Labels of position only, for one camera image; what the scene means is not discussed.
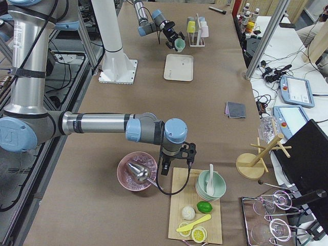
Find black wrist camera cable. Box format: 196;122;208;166
156;120;197;197

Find cream rabbit tray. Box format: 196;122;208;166
163;54;194;82

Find blue teach pendant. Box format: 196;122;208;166
280;75;315;108
273;105;309;140

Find metal ice scoop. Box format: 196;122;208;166
127;160;160;188

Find mint green cup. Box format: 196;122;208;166
174;38;186;53

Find green lime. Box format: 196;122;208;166
196;201;213;213

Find grey cup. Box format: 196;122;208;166
187;16;195;24

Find aluminium frame post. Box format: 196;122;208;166
245;0;290;80

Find yellow cup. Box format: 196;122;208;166
187;20;196;34

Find white wire cup rack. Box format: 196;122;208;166
187;13;205;47

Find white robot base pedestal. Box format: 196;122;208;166
91;1;137;85

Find pink cup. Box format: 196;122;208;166
200;26;209;38

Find metal tube black cap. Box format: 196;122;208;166
209;6;226;15

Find lemon slice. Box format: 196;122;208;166
178;222;192;238
191;227;208;243

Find stacked green bowls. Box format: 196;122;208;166
195;170;227;202

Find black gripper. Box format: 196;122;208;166
162;22;185;50
159;151;181;176

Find yellow plastic knife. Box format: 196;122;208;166
176;214;212;232

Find pink ice bowl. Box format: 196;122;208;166
117;152;157;191

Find light blue cup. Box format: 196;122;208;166
199;16;206;22

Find wooden mug tree stand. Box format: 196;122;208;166
236;116;292;180

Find black wire glass rack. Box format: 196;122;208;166
239;196;326;246

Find white ceramic spoon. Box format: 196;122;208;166
207;163;214;196

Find wooden cutting board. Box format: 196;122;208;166
168;168;223;244

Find white steamed bun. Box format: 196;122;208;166
181;206;195;220

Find grey folded cloth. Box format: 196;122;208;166
225;101;246;118

